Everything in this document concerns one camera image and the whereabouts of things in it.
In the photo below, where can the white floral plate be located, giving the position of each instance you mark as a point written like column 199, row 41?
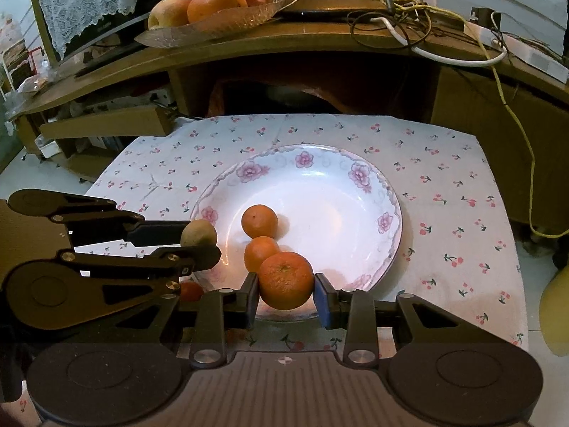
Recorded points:
column 320, row 213

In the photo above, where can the small reddish tangerine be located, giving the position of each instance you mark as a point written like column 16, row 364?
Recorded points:
column 192, row 291

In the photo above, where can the white power strip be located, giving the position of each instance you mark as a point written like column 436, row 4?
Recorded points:
column 533, row 53

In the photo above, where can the green-brown kiwi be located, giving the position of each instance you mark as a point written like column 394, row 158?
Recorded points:
column 198, row 233

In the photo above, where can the black plug adapter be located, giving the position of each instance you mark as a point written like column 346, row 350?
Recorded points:
column 480, row 15

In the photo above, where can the black television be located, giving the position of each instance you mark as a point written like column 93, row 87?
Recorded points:
column 102, row 30

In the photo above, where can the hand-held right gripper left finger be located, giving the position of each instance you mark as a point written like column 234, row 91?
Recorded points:
column 251, row 298

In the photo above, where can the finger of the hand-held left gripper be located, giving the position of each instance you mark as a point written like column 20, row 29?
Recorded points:
column 195, row 258
column 160, row 233

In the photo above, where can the small smooth tangerine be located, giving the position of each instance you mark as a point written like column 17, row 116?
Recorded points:
column 259, row 221
column 260, row 252

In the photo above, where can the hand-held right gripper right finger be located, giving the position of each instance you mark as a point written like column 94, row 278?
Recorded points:
column 323, row 304

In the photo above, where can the wooden drawer panel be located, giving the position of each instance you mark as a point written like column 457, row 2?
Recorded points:
column 102, row 124

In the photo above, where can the black round base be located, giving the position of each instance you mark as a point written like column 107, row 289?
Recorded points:
column 320, row 11

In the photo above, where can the wooden desk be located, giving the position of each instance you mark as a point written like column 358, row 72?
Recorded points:
column 311, row 41

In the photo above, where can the large rough-skinned tangerine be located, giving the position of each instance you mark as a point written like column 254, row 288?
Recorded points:
column 286, row 281

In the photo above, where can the cherry print tablecloth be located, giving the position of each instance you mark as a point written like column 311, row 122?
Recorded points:
column 444, row 231

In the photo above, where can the large orange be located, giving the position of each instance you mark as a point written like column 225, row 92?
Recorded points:
column 216, row 3

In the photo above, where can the clear glass fruit dish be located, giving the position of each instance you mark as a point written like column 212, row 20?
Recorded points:
column 240, row 20

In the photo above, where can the pale yellow round object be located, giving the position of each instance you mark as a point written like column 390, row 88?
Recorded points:
column 555, row 311

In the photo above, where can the yellow apple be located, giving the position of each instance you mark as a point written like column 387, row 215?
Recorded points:
column 169, row 12

